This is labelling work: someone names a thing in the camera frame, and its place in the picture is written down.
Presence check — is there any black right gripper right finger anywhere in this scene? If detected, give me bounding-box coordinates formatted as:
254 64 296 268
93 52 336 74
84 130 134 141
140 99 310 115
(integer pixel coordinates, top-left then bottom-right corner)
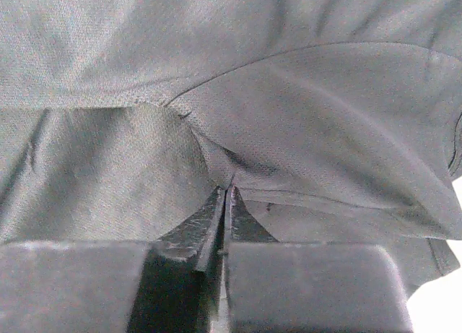
224 187 413 332

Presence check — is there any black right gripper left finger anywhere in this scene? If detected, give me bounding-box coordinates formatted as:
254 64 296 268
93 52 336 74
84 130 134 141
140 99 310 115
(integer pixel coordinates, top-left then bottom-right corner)
1 189 225 332

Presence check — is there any black t-shirt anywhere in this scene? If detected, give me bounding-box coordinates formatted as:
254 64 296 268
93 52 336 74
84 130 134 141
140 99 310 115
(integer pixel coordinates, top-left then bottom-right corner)
1 0 461 291

